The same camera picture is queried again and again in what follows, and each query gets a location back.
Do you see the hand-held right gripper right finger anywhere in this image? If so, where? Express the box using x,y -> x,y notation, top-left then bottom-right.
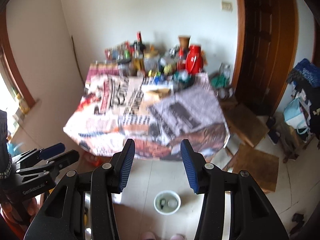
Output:
180,139 -> 292,240

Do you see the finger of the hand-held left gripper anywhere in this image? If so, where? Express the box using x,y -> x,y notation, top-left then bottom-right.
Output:
11,142 -> 66,167
16,149 -> 80,183

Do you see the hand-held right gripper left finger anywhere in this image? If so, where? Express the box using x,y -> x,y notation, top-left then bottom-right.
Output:
24,139 -> 137,240

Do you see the dark green plastic bag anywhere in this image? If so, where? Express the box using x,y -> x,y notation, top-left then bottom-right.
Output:
174,71 -> 197,84

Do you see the person's left forearm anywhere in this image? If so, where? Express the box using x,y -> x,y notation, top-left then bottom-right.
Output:
0,206 -> 28,240

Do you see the person's left hand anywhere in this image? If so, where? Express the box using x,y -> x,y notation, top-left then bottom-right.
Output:
25,196 -> 41,217

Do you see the newspaper covered table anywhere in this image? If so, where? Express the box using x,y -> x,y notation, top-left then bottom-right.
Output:
62,62 -> 230,162

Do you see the white bowl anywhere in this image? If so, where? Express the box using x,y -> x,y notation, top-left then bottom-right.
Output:
153,191 -> 181,215

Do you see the small wooden stool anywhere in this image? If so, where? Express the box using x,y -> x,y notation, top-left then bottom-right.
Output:
225,144 -> 280,194

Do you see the large wooden stool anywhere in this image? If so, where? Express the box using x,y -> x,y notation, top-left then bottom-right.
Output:
226,102 -> 270,148

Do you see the wooden side table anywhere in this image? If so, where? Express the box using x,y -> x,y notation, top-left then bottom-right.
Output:
215,94 -> 242,115

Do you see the crumpled teal plastic bag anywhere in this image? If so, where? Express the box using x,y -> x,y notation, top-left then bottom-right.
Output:
211,75 -> 229,88

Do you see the glass jar with white lid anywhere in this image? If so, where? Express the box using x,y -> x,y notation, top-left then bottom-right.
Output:
219,63 -> 231,79

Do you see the wooden rack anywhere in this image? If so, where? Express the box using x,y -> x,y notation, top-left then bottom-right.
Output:
280,122 -> 313,163

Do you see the red thermos flask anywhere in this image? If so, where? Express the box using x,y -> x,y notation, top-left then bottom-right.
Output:
185,44 -> 203,75

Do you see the red cap sauce bottle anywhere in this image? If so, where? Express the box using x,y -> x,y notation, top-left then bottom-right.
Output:
177,49 -> 187,72

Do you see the light blue bag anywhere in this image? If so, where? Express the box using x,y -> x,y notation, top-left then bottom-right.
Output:
283,97 -> 310,134

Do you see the dark slipper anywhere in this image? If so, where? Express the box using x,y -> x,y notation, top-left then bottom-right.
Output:
291,213 -> 305,230

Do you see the dark wine bottle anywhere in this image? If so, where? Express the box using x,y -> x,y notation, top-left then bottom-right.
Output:
136,31 -> 147,52

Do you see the brown ceramic vase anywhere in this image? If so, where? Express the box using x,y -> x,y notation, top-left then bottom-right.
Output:
178,35 -> 192,49

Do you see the brown wooden door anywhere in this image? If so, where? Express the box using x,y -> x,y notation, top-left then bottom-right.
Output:
235,0 -> 299,117

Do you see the blue patterned cloth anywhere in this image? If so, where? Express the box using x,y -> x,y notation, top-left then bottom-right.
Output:
287,58 -> 320,88

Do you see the wooden window frame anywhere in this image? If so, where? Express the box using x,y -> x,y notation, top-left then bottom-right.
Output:
0,12 -> 35,108

